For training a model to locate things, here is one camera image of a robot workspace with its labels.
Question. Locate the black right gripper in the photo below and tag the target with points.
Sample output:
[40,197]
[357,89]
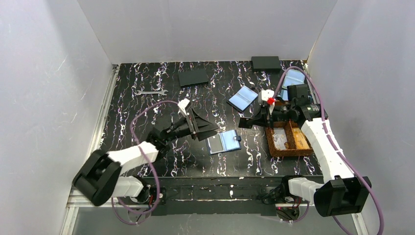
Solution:
[266,116]

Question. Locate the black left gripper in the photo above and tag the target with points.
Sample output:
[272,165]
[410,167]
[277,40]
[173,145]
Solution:
[192,125]

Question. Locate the dark blue card holder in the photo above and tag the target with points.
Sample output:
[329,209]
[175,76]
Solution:
[230,139]

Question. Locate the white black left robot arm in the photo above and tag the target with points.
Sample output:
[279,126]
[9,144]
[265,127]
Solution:
[101,177]

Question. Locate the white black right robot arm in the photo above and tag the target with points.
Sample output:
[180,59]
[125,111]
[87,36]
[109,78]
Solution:
[342,191]

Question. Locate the dark card in holder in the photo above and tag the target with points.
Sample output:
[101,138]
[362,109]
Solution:
[215,144]

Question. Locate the open blue card holder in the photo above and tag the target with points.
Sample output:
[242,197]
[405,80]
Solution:
[242,99]

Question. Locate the white cards in basket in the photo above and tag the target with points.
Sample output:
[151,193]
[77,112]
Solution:
[280,139]

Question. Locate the blue striped card holder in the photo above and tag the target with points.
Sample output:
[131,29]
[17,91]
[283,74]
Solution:
[284,94]

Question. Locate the yellow cards in basket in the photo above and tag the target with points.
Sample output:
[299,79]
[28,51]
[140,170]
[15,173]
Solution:
[300,139]

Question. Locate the light blue snap card holder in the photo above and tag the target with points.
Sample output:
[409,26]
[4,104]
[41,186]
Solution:
[293,77]

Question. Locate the woven brown basket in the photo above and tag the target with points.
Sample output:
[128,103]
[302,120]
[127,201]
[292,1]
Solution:
[291,151]

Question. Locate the black flat box centre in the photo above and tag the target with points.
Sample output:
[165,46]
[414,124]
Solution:
[193,77]

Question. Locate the silver open-end wrench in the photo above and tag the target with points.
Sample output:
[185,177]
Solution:
[162,92]

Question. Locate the black box at back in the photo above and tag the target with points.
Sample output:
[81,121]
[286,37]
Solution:
[266,63]

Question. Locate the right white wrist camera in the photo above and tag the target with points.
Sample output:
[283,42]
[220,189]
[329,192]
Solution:
[265,99]

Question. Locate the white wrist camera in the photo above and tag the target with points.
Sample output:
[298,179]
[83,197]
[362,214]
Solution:
[182,105]
[265,99]

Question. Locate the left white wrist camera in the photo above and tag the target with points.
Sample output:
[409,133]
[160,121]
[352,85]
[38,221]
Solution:
[182,105]

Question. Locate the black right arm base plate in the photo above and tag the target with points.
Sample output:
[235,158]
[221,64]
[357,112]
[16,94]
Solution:
[278,195]

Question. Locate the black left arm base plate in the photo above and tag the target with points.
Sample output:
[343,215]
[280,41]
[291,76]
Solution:
[152,196]

